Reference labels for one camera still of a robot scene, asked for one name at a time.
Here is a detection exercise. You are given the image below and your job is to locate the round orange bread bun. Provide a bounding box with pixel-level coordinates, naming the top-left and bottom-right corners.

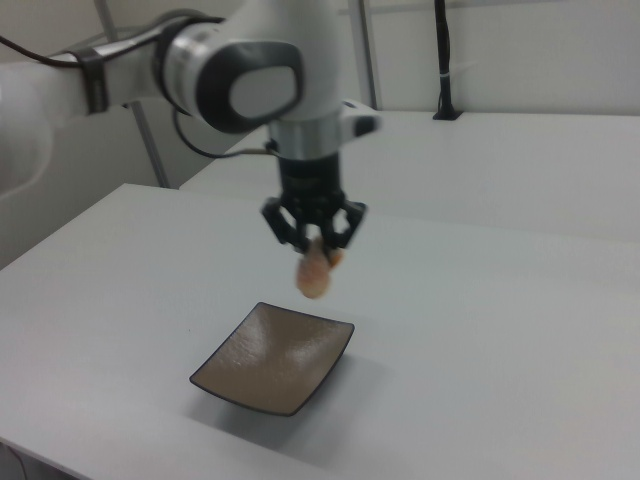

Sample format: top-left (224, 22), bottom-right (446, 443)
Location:
top-left (295, 238), bottom-right (347, 301)

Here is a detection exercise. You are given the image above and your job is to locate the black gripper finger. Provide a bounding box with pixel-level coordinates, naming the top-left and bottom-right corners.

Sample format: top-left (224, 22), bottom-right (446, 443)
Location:
top-left (319, 199), bottom-right (370, 252)
top-left (259, 196), bottom-right (311, 256)

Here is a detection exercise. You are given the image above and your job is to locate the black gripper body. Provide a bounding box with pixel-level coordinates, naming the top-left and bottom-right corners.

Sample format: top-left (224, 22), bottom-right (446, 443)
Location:
top-left (276, 153), bottom-right (350, 227)

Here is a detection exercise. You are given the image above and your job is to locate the aluminium partition rail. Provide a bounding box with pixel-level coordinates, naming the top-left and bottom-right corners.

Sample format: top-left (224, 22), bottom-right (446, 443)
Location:
top-left (338, 5), bottom-right (437, 16)

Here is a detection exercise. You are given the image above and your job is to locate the black velcro strap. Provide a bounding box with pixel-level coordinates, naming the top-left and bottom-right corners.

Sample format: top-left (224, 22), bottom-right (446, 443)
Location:
top-left (74, 46), bottom-right (111, 118)

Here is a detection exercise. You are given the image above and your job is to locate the square brown ceramic plate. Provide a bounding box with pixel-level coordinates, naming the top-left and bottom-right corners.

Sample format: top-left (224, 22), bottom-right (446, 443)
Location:
top-left (188, 301), bottom-right (357, 419)

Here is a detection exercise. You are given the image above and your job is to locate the slim aluminium partition post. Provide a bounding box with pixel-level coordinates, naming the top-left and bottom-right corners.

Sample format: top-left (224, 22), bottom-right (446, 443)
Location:
top-left (356, 0), bottom-right (380, 113)

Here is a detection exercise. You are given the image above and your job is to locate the black camera stand pole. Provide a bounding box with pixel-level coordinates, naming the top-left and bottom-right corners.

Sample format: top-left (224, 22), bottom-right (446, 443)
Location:
top-left (432, 0), bottom-right (464, 123)

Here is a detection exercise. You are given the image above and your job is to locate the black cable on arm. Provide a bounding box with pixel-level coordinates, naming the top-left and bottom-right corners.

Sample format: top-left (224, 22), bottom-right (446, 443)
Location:
top-left (0, 16), bottom-right (281, 160)

